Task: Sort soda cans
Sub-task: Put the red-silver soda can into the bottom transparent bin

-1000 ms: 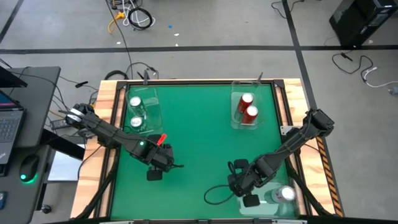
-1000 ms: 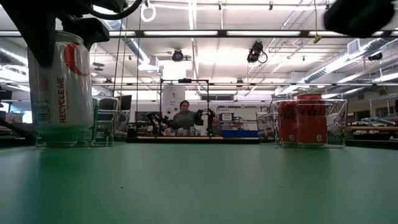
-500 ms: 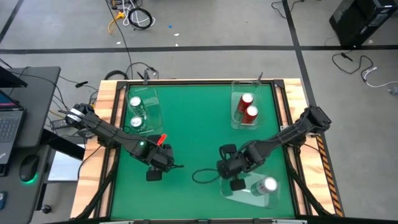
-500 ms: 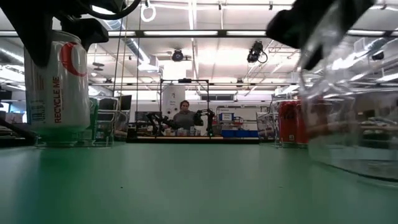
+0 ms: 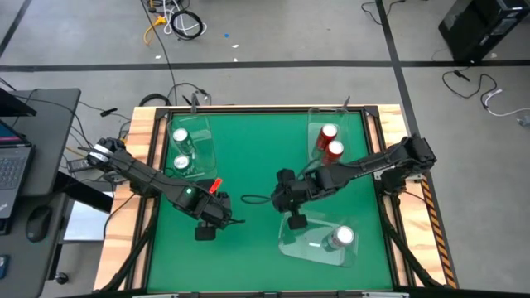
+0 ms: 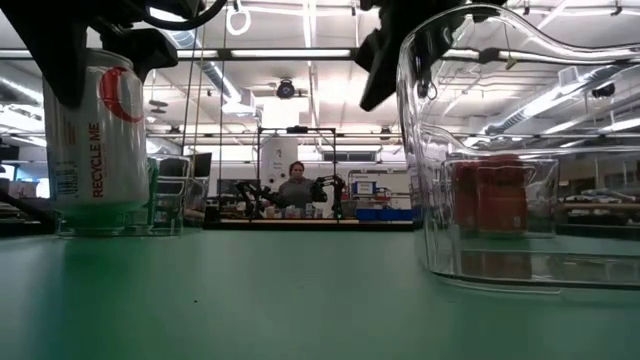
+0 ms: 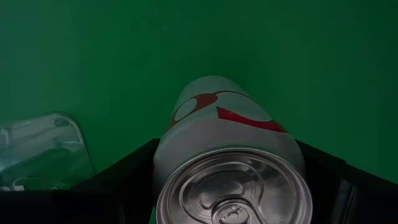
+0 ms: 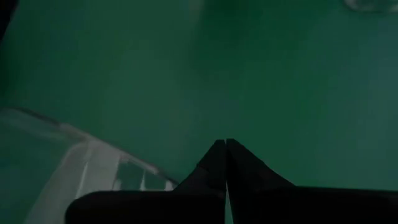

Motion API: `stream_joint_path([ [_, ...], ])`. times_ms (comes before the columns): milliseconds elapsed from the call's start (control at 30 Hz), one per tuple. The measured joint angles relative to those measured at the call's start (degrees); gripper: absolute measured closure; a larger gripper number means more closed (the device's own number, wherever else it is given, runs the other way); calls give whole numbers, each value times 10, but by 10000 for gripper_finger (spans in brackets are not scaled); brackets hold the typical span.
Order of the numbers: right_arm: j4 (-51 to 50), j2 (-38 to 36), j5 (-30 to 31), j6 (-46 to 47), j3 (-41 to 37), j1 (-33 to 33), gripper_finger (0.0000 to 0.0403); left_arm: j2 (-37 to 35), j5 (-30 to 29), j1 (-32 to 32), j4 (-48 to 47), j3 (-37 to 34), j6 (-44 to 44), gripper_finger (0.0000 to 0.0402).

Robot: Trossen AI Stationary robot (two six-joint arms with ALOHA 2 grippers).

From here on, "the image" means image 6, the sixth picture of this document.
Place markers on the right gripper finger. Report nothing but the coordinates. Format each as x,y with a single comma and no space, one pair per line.
425,55
380,70

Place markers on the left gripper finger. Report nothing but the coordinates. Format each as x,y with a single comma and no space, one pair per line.
145,47
65,65

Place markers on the black background robot arm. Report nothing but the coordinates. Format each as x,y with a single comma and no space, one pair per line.
255,197
332,195

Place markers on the blue storage bin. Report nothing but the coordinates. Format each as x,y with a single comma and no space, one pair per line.
395,215
367,215

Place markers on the white cabinet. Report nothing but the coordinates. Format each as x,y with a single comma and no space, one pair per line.
275,160

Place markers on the black ceiling camera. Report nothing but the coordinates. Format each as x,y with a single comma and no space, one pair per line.
285,89

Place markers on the clear plastic bin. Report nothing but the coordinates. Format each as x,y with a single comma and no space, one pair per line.
500,277
545,200
175,200

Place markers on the red soda can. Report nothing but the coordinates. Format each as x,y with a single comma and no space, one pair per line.
502,200
465,200

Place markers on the green table mat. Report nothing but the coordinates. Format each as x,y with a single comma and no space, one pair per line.
250,300

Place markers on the person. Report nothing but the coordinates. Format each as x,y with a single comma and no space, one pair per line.
298,192

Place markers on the silver diet cola can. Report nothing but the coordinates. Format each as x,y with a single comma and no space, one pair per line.
100,150

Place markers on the silver air duct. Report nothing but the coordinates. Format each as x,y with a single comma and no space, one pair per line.
215,75

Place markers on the black frame stand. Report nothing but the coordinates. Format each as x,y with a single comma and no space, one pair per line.
295,129

